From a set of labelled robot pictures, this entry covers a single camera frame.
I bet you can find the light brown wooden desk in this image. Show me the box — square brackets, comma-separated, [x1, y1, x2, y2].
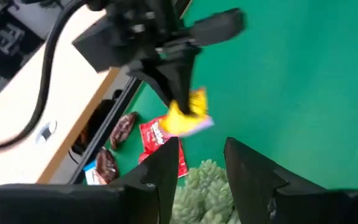
[0, 4, 121, 191]

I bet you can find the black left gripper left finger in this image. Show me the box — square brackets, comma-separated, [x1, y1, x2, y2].
[0, 136, 180, 224]

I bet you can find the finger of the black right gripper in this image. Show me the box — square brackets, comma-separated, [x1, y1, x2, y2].
[166, 50, 199, 115]
[127, 60, 180, 107]

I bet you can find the round grey desk grommet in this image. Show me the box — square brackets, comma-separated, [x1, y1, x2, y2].
[35, 120, 58, 144]

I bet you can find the yellow Sour Patch candy packet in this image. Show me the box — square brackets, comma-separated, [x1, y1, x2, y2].
[159, 88, 214, 138]

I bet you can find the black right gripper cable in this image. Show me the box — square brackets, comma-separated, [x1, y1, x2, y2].
[0, 0, 88, 149]

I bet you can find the dark brown candy wrapper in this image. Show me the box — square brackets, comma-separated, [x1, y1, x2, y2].
[95, 148, 120, 185]

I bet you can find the white blue Hershey's bar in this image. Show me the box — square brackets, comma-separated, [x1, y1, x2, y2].
[83, 160, 107, 186]

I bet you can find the pale green succulent in pot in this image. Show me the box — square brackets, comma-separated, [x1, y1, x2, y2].
[170, 159, 242, 224]

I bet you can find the brown Snickers bar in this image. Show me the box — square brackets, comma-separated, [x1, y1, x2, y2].
[109, 111, 139, 151]

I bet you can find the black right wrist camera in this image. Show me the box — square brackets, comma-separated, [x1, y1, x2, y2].
[72, 15, 136, 73]

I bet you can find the red Skittles packet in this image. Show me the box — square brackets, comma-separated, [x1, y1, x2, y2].
[139, 114, 180, 155]
[137, 138, 188, 179]

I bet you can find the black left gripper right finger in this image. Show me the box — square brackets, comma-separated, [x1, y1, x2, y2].
[224, 136, 358, 224]

